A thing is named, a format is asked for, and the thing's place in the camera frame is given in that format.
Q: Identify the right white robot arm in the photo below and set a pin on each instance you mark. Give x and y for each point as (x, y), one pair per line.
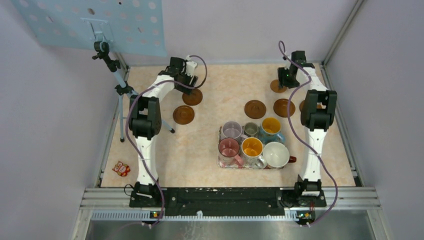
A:
(317, 115)

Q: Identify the glass mug orange inside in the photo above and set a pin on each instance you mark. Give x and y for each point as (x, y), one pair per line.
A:
(251, 151)

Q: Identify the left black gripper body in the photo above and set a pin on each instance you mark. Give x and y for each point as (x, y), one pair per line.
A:
(185, 78)

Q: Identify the brown coaster three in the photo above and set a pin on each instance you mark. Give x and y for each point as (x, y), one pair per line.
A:
(255, 109)

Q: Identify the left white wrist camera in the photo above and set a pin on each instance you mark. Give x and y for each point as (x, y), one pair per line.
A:
(190, 66)

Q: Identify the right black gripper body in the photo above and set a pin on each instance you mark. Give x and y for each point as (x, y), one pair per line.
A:
(285, 80)

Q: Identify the floral tray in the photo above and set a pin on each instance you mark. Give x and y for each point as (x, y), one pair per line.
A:
(242, 152)

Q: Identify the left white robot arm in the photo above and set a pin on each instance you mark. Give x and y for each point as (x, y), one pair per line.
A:
(145, 122)

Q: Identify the lilac mug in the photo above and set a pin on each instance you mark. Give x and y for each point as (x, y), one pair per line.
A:
(233, 130)

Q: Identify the light brown small coaster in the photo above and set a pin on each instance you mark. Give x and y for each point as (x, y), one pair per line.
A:
(275, 87)

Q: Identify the white cup red handle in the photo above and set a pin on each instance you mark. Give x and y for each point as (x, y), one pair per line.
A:
(276, 155)

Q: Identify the brown coaster one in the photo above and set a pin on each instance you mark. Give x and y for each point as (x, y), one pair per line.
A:
(183, 115)

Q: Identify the aluminium frame rail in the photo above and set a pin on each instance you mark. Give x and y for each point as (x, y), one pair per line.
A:
(112, 204)

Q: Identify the brown coaster six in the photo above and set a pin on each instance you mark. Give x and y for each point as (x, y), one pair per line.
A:
(310, 106)

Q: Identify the brown coaster five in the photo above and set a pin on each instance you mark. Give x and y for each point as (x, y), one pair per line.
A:
(283, 108)

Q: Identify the brown coaster two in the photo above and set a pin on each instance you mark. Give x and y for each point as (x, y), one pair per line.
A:
(194, 98)

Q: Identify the blue perforated board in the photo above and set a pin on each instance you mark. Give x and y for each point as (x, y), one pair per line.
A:
(128, 26)

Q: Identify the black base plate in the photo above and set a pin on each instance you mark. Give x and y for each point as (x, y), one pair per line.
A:
(224, 201)

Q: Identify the blue tripod stand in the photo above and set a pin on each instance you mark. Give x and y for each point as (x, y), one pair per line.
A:
(102, 49)

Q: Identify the pink mug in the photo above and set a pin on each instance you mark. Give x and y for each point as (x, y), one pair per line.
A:
(229, 153)

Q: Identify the blue mug yellow inside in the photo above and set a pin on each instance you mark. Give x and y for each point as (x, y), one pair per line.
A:
(270, 131)

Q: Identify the small grey-green cup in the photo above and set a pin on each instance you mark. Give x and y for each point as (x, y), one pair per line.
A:
(251, 129)

